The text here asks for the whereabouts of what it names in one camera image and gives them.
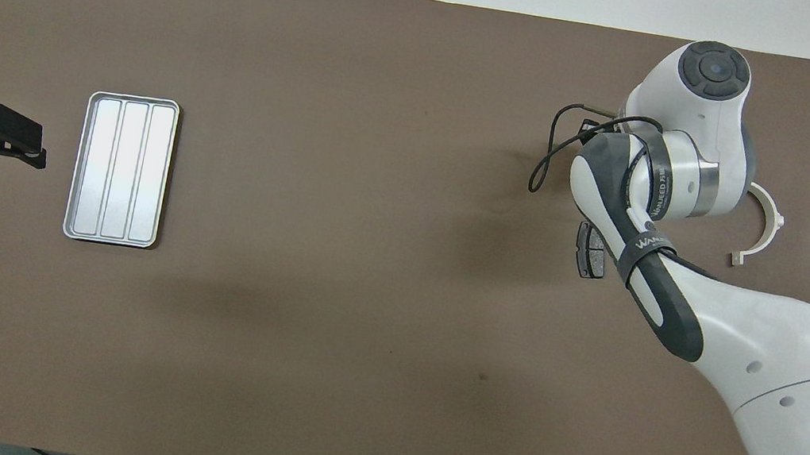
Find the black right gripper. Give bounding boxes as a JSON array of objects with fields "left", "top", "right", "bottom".
[{"left": 577, "top": 118, "right": 619, "bottom": 152}]

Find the silver metal tray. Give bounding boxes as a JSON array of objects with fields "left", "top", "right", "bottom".
[{"left": 61, "top": 87, "right": 182, "bottom": 253}]

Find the dark rectangular brake pad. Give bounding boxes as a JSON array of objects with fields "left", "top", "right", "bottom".
[{"left": 570, "top": 222, "right": 613, "bottom": 283}]

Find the brown table mat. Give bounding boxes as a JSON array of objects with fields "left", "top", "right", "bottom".
[{"left": 0, "top": 0, "right": 810, "bottom": 455}]

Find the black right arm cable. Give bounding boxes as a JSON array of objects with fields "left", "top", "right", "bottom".
[{"left": 527, "top": 98, "right": 668, "bottom": 211}]

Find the white curved plastic bracket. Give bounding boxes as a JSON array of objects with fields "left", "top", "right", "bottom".
[{"left": 725, "top": 179, "right": 791, "bottom": 273}]

